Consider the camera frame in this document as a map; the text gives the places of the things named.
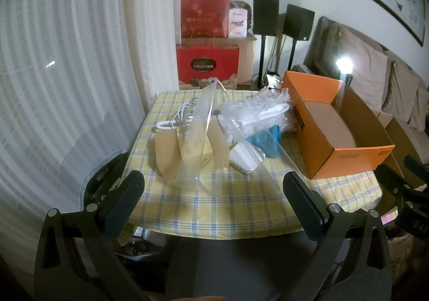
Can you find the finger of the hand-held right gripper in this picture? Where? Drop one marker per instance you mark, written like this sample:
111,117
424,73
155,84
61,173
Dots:
415,165
392,180

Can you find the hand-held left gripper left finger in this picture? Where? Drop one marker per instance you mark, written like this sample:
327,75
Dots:
122,202

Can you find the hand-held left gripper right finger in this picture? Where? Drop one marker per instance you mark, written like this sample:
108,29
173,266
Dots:
301,207

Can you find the white fluffy duster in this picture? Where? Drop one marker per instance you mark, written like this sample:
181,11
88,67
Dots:
268,113

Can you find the black object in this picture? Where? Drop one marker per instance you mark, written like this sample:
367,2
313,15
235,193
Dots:
104,170

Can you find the orange shoe box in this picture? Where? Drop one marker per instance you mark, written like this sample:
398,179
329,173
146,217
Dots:
352,158

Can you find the brown cardboard package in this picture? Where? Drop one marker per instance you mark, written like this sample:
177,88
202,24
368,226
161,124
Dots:
166,153

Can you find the yellow checked tablecloth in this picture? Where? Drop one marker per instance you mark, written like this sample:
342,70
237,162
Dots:
234,207

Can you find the white plastic object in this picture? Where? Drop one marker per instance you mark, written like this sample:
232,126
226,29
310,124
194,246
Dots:
244,158

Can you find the blue cloth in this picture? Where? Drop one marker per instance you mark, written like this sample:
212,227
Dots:
264,141

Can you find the large beige cushion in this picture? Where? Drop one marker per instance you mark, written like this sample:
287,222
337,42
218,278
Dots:
365,69

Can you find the clear plastic wrap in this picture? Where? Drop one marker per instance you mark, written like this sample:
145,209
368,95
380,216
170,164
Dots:
231,111

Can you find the clear plastic container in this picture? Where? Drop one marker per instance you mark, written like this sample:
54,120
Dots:
198,110

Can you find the bright lamp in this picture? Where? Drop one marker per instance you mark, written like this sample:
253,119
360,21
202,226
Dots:
343,63

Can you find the crinkled clear plastic bag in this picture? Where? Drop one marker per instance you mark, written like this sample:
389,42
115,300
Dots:
274,81

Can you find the white curtain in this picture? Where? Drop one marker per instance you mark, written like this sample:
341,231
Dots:
67,69

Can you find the dark sofa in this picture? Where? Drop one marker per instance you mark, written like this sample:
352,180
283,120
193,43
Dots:
316,53

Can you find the black speaker stand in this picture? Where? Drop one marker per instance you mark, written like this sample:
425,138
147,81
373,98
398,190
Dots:
292,56
262,59

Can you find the large cardboard box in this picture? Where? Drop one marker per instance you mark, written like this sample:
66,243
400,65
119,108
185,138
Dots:
247,56

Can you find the red chocolate print bag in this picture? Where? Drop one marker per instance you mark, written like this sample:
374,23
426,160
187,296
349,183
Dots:
207,59

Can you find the black speaker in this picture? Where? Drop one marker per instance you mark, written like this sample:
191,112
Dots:
298,24
264,16

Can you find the white small box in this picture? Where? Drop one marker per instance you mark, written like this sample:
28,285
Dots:
238,22

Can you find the red floral gift bag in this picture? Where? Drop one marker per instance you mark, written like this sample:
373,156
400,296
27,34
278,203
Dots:
204,19

